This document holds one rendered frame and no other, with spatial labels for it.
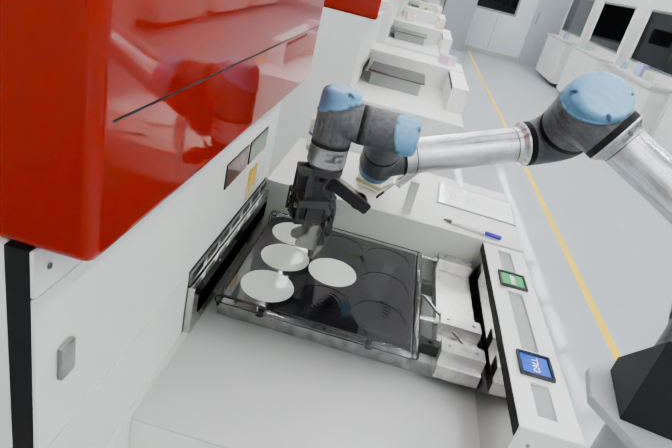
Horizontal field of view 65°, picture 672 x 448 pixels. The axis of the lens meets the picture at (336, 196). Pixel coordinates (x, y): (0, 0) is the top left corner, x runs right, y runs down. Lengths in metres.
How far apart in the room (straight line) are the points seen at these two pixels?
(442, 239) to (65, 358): 0.90
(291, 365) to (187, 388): 0.18
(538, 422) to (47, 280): 0.66
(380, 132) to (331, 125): 0.09
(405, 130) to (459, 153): 0.19
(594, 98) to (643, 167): 0.15
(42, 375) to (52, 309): 0.07
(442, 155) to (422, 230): 0.24
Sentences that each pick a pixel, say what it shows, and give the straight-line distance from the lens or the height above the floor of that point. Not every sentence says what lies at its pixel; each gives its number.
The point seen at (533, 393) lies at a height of 0.96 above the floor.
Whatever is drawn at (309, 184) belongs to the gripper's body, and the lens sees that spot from 1.01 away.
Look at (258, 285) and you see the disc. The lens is 1.01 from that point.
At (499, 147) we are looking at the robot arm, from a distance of 1.14.
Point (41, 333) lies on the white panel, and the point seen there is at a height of 1.13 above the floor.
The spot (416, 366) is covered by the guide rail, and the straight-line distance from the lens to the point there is 1.04.
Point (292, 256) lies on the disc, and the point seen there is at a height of 0.90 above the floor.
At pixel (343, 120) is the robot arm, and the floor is 1.22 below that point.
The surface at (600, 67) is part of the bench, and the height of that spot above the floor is 0.77.
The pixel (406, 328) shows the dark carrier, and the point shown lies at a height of 0.90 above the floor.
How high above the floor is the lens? 1.49
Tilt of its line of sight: 24 degrees down
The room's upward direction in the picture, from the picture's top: 14 degrees clockwise
